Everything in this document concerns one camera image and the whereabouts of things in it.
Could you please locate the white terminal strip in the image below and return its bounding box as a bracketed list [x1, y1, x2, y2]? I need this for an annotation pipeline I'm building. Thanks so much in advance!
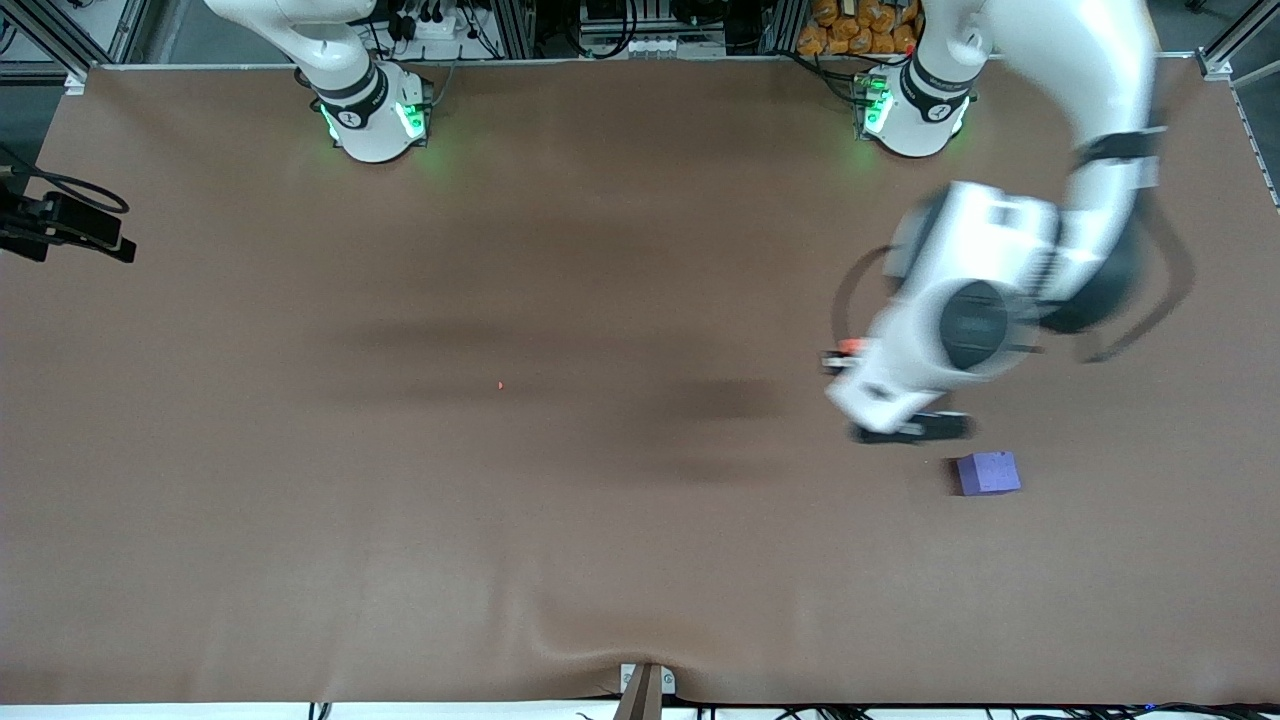
[578, 35, 728, 59]

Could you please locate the brown table cover cloth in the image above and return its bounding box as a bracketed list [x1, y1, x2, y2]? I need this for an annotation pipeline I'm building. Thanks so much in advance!
[0, 58, 1280, 707]

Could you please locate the white power strip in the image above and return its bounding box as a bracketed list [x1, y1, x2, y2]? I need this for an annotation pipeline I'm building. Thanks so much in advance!
[395, 8, 461, 41]

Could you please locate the black arm cable strap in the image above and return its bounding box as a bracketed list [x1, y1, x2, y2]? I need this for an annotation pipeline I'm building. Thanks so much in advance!
[1075, 128, 1169, 167]

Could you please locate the metal camera post bracket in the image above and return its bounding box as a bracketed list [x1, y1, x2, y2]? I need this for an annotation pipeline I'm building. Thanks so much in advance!
[612, 662, 677, 720]

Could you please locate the purple foam block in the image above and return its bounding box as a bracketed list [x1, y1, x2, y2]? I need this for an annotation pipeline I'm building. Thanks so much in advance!
[955, 452, 1023, 498]

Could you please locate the orange packet pile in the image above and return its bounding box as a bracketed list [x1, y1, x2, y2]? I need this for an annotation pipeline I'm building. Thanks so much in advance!
[797, 0, 919, 57]

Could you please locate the aluminium frame post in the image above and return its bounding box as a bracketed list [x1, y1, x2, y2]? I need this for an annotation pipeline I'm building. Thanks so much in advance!
[1195, 20, 1280, 211]
[0, 0, 96, 96]

